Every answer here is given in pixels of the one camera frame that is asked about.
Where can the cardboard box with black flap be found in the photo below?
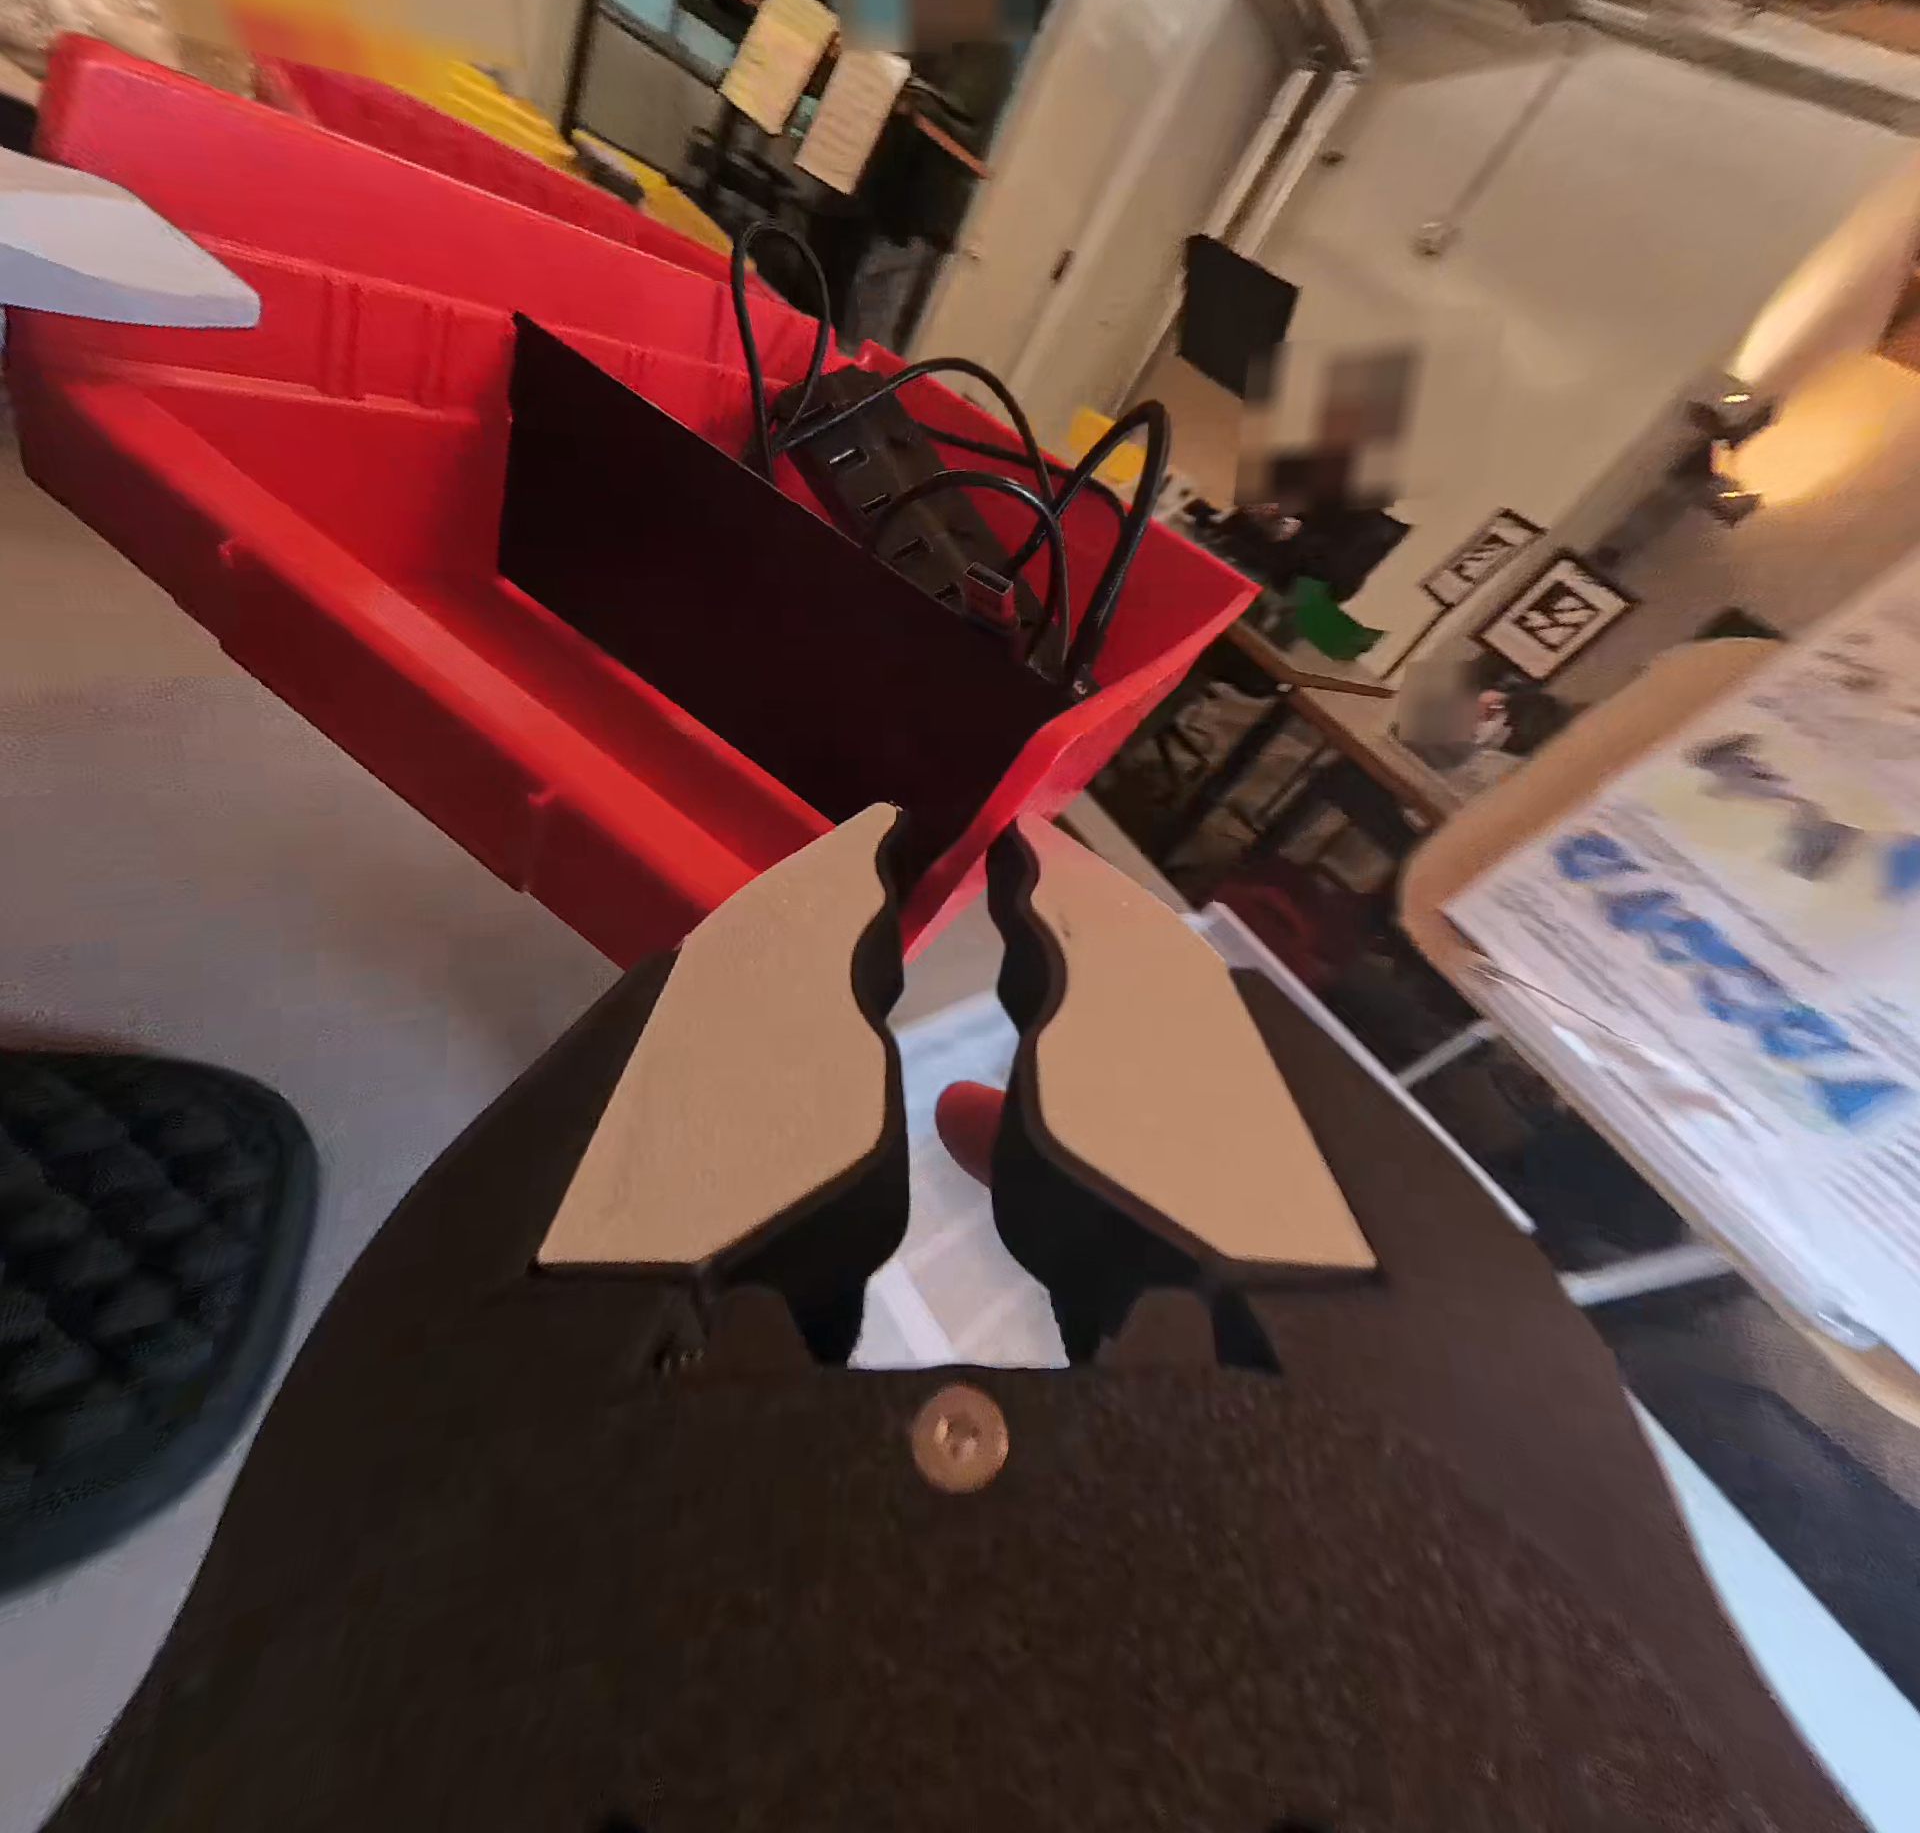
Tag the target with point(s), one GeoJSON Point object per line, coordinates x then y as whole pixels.
{"type": "Point", "coordinates": [1238, 311]}

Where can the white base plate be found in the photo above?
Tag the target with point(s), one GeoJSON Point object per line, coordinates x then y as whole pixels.
{"type": "Point", "coordinates": [959, 1264]}

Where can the white document stand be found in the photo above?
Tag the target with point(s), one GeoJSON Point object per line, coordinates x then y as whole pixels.
{"type": "Point", "coordinates": [1650, 1275]}

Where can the white paper easel board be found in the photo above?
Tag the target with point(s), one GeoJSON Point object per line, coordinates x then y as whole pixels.
{"type": "Point", "coordinates": [852, 123]}

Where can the red open-front bin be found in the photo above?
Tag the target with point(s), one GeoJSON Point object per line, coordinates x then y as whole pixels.
{"type": "Point", "coordinates": [299, 514]}

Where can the yellow bin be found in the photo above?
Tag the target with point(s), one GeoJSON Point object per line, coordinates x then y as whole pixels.
{"type": "Point", "coordinates": [1107, 441]}

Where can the black round textured pad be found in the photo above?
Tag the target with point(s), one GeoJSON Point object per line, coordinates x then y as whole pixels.
{"type": "Point", "coordinates": [135, 1308]}

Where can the instruction sheet on stand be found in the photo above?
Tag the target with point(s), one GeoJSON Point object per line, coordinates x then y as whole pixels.
{"type": "Point", "coordinates": [1530, 753]}

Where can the instruction sheet with blue pictures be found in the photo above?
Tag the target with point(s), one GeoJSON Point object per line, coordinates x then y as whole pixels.
{"type": "Point", "coordinates": [1724, 962]}

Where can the dark red backpack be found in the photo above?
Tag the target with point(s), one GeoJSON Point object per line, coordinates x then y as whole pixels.
{"type": "Point", "coordinates": [1275, 925]}

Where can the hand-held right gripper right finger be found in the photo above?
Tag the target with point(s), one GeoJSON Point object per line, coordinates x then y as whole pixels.
{"type": "Point", "coordinates": [1185, 1113]}

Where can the black bag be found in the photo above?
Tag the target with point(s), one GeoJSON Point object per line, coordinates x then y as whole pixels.
{"type": "Point", "coordinates": [1305, 551]}

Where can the long red tote white label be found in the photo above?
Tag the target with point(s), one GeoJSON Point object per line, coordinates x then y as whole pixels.
{"type": "Point", "coordinates": [390, 139]}

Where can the yellow paper easel board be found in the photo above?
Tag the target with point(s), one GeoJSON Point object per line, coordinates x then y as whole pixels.
{"type": "Point", "coordinates": [780, 55]}

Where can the black usb hub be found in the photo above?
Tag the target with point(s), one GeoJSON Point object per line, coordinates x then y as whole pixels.
{"type": "Point", "coordinates": [869, 467]}

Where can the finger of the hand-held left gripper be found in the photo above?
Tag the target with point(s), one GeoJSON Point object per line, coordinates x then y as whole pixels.
{"type": "Point", "coordinates": [107, 258]}

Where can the black bin divider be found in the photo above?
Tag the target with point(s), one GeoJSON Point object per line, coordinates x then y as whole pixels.
{"type": "Point", "coordinates": [719, 632]}

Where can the green plastic bin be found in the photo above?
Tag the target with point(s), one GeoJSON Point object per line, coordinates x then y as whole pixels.
{"type": "Point", "coordinates": [1335, 621]}

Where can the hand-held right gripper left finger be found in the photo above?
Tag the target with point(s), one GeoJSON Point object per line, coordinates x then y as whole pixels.
{"type": "Point", "coordinates": [736, 1083]}

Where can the framed black white marker sign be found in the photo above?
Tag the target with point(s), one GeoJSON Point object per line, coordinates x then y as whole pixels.
{"type": "Point", "coordinates": [1479, 554]}
{"type": "Point", "coordinates": [1553, 614]}

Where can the white door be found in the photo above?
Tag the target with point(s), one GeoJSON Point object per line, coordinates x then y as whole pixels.
{"type": "Point", "coordinates": [1095, 139]}

